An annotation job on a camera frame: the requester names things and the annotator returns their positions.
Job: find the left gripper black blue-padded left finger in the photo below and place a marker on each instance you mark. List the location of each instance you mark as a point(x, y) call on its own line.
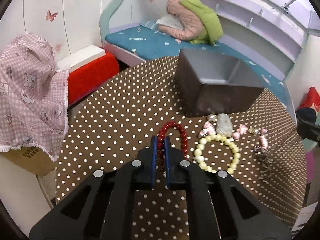
point(101, 207)

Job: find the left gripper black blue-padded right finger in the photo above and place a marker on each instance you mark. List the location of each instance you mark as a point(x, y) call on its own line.
point(219, 207)

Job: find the pink white charm cluster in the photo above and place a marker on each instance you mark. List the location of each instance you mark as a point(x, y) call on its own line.
point(208, 129)

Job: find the pink bead earring piece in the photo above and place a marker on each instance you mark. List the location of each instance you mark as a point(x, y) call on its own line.
point(242, 129)

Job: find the cardboard box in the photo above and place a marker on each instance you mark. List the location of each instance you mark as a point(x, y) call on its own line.
point(32, 159)

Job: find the pale jade pendant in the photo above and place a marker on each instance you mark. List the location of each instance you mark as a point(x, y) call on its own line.
point(224, 125)

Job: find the pearl bead cluster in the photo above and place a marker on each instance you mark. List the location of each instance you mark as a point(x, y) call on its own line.
point(212, 117)

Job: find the red storage ottoman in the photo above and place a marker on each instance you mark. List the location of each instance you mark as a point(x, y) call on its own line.
point(89, 77)

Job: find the grey metal tin box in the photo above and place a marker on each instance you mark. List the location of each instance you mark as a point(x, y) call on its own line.
point(211, 82)

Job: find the pink patterned cloth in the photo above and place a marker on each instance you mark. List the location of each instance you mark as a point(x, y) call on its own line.
point(34, 96)

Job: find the red bag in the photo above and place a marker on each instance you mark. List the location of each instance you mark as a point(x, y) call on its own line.
point(312, 100)

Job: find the white box on ottoman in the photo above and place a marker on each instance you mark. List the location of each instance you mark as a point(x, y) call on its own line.
point(80, 58)

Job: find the teal bed mattress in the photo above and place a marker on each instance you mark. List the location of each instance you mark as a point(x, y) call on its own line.
point(149, 44)

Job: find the pink and green jacket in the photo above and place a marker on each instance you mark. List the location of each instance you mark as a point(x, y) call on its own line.
point(200, 23)

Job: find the grey white pillow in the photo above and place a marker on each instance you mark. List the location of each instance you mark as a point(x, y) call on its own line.
point(171, 21)

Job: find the mint green bed frame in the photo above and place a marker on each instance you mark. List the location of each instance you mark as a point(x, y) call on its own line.
point(106, 14)

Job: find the pink butterfly wall sticker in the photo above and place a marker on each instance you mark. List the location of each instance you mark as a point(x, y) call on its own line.
point(50, 16)

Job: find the lilac wall shelf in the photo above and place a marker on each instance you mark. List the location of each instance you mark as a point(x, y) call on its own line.
point(282, 24)

